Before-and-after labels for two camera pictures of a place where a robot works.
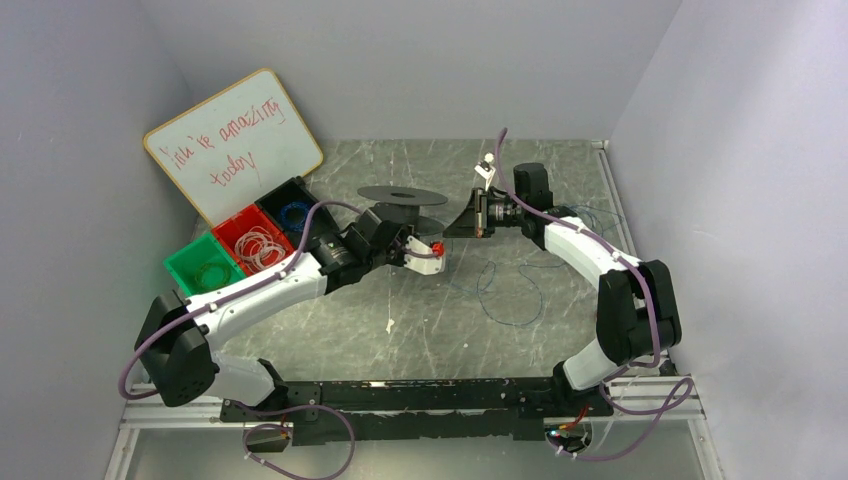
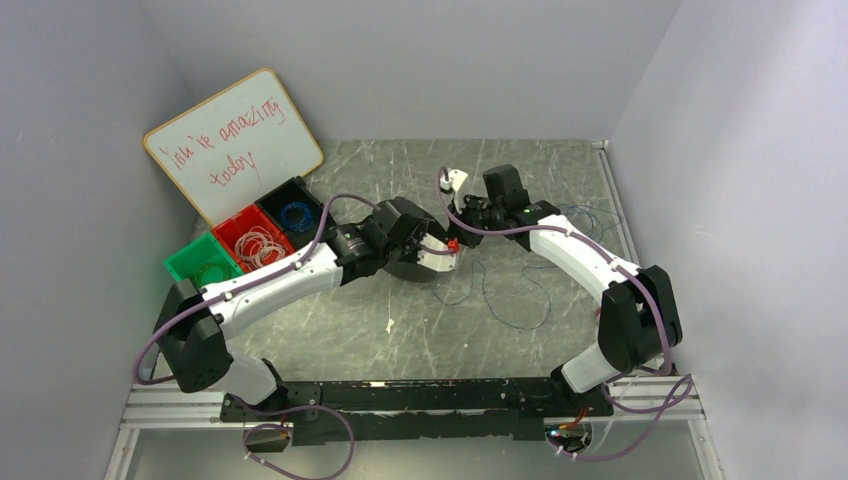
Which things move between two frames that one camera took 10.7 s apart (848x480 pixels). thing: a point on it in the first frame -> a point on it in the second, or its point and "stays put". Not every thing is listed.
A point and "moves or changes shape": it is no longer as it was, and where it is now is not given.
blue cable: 531,284 -> 532,269
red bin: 251,217 stays put
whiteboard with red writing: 236,149 stays put
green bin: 202,265 stays put
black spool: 403,204 moves or changes shape
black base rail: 355,411 stays put
